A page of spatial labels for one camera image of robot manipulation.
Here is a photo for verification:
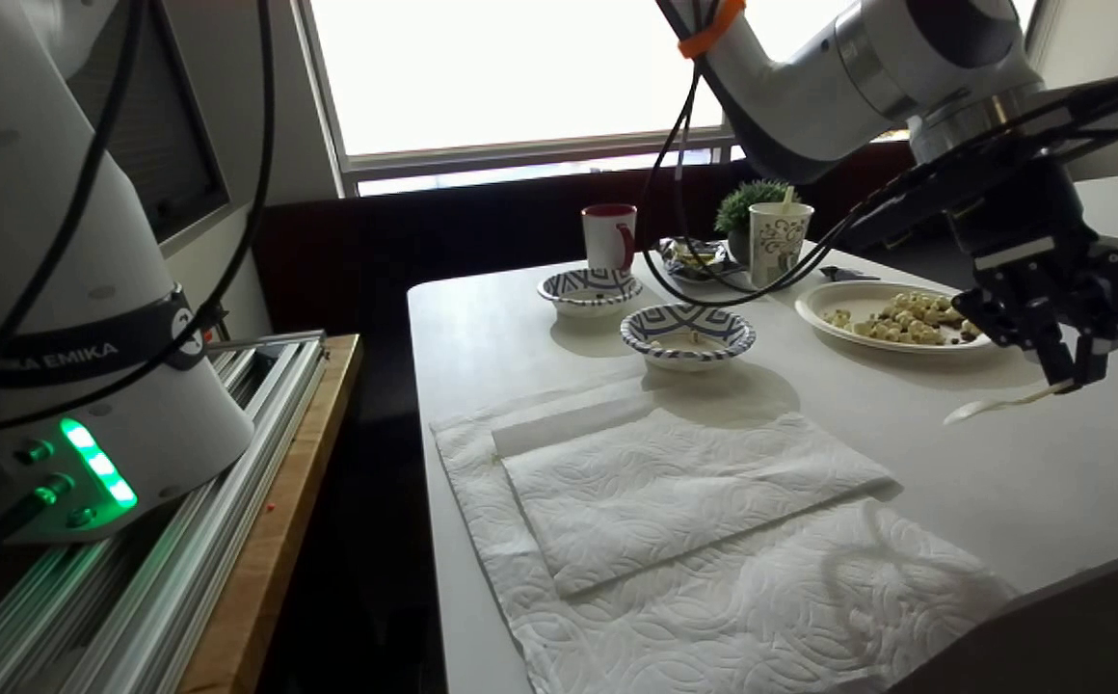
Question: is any large blue patterned bowl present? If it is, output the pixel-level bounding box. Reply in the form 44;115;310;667
617;299;760;378

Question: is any orange cable strap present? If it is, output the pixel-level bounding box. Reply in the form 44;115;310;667
674;0;752;61

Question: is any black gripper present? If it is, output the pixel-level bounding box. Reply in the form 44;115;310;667
946;158;1118;393

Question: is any small blue patterned bowl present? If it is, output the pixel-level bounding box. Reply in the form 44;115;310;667
537;266;647;321

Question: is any dark wall panel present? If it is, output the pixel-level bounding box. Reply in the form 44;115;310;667
62;0;235;248

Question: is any small green plant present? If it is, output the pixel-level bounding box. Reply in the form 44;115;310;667
713;178;802;266

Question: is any grey window frame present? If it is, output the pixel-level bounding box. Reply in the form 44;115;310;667
289;0;766;200

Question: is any aluminium rail frame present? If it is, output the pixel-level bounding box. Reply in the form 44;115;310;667
0;329;329;694

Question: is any black cable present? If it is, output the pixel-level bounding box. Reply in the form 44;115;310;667
636;0;1118;311
0;0;283;443

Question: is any dark bench sofa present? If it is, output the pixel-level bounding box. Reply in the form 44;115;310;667
242;132;977;438

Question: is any white plate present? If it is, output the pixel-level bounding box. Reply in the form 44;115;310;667
789;279;1003;358

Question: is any wooden board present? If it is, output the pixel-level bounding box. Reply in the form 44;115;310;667
178;330;365;694

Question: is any small metal dish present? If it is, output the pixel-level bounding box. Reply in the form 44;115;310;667
654;232;739;286

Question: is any small folded paper towel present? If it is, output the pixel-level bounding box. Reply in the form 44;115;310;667
491;393;904;600

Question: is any popcorn snack food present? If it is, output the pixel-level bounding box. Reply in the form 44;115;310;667
821;289;988;345

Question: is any large white paper towel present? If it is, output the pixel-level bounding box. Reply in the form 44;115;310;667
431;372;1019;694

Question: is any red and white mug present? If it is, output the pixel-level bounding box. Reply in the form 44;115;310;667
580;200;643;279

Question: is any patterned paper cup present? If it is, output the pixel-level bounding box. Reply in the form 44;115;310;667
744;200;819;289

